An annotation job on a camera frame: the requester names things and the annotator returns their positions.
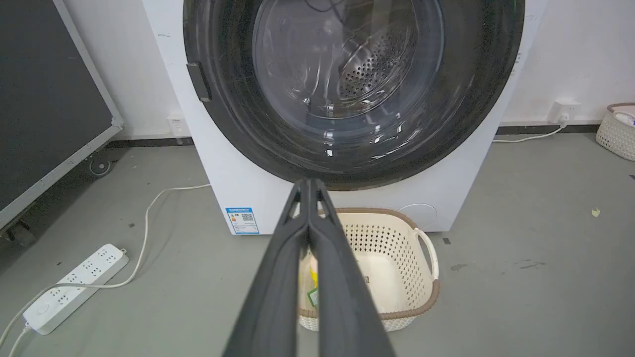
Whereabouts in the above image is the white cable from wall socket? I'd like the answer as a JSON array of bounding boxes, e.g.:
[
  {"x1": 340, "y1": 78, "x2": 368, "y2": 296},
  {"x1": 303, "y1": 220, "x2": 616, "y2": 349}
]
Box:
[{"x1": 492, "y1": 124, "x2": 567, "y2": 144}]

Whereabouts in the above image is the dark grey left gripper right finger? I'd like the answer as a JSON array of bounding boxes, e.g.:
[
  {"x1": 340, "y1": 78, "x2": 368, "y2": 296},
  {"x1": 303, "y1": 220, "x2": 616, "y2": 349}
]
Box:
[{"x1": 309, "y1": 178, "x2": 396, "y2": 357}]

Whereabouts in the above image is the caster wheel of panel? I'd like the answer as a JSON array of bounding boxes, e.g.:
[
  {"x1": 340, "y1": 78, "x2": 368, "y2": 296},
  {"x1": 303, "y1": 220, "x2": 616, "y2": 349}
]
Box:
[{"x1": 87, "y1": 155, "x2": 113, "y2": 178}]

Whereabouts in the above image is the cream perforated laundry basket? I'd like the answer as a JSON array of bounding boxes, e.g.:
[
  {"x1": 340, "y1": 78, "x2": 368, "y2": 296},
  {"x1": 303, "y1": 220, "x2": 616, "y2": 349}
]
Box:
[{"x1": 297, "y1": 207, "x2": 441, "y2": 332}]

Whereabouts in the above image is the white power strip cable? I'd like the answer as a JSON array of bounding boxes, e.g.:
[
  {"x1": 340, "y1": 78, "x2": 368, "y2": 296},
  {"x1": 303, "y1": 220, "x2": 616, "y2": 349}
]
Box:
[{"x1": 0, "y1": 184, "x2": 211, "y2": 357}]

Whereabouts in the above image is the yellow green item in basket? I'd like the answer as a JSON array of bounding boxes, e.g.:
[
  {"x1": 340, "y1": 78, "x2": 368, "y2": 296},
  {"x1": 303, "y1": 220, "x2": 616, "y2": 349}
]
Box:
[{"x1": 307, "y1": 265, "x2": 320, "y2": 310}]

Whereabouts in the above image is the white power strip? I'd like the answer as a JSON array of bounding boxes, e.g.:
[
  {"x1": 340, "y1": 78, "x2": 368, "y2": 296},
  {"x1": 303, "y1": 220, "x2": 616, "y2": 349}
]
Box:
[{"x1": 22, "y1": 243, "x2": 129, "y2": 336}]

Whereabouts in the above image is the white wall socket with plug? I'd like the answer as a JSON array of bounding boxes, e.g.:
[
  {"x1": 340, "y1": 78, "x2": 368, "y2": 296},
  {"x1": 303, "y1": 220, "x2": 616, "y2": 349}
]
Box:
[{"x1": 549, "y1": 101, "x2": 581, "y2": 125}]

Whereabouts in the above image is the black panel with metal frame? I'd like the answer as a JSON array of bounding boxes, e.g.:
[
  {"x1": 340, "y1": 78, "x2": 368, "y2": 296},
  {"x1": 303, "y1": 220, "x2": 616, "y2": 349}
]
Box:
[{"x1": 0, "y1": 0, "x2": 125, "y2": 231}]

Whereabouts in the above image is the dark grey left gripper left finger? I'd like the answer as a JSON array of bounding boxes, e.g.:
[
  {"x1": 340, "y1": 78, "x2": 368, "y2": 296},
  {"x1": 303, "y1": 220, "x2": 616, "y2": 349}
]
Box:
[{"x1": 222, "y1": 178, "x2": 311, "y2": 357}]

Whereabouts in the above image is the round black glass machine door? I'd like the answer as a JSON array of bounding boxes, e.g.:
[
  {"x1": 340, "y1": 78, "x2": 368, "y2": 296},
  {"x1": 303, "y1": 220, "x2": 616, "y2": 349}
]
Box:
[{"x1": 183, "y1": 0, "x2": 525, "y2": 191}]

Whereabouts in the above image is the white washing machine body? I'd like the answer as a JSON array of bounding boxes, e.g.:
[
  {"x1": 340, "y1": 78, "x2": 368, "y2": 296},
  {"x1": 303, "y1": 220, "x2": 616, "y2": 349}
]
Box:
[{"x1": 142, "y1": 0, "x2": 549, "y2": 236}]

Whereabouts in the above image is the cream woven basket with clothes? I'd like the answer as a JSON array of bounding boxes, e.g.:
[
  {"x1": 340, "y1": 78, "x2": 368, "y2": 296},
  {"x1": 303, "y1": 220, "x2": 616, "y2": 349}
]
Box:
[{"x1": 595, "y1": 103, "x2": 635, "y2": 162}]

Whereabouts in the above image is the blue energy label sticker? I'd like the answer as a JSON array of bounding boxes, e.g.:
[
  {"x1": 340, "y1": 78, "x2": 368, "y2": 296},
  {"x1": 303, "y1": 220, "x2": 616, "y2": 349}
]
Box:
[{"x1": 225, "y1": 207, "x2": 260, "y2": 235}]

